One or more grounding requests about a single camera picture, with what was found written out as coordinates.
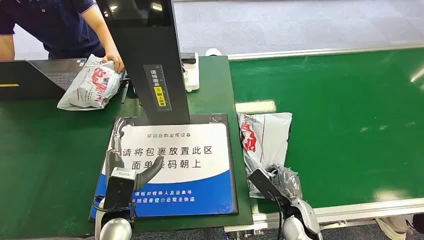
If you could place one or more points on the white sneaker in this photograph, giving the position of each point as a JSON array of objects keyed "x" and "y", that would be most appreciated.
[{"x": 394, "y": 227}]

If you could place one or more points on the white round cap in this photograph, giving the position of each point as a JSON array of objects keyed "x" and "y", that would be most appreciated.
[{"x": 213, "y": 52}]

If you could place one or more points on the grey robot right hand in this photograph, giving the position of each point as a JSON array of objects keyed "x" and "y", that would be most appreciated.
[{"x": 288, "y": 182}]

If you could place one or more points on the black laptop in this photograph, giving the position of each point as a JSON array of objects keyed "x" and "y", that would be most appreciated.
[{"x": 23, "y": 79}]

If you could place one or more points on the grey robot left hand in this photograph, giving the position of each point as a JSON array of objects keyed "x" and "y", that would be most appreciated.
[{"x": 114, "y": 159}]

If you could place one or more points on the grey mailer bag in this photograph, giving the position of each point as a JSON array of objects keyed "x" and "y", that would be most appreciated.
[
  {"x": 89, "y": 87},
  {"x": 268, "y": 139}
]

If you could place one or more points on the small black box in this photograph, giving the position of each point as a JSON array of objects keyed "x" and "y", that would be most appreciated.
[{"x": 188, "y": 58}]

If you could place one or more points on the white device box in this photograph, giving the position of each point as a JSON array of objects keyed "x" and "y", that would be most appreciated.
[{"x": 192, "y": 76}]

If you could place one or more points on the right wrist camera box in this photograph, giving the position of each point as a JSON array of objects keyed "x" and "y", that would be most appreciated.
[{"x": 263, "y": 184}]

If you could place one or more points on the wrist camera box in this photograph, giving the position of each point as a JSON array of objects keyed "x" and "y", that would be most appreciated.
[
  {"x": 263, "y": 184},
  {"x": 119, "y": 190}
]

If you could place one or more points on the person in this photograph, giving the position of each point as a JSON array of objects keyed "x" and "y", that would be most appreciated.
[{"x": 56, "y": 23}]

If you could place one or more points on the weighing platform, blue-white sign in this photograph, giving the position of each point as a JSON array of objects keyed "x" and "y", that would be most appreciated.
[{"x": 185, "y": 192}]

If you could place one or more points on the black weighing device column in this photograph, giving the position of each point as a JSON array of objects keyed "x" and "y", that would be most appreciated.
[{"x": 149, "y": 49}]

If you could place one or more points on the person's left hand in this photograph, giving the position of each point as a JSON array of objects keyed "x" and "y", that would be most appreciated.
[{"x": 114, "y": 61}]

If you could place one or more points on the green conveyor belt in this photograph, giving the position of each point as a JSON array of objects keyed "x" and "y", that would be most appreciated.
[{"x": 348, "y": 132}]

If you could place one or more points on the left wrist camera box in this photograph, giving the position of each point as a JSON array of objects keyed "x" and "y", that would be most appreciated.
[{"x": 119, "y": 190}]

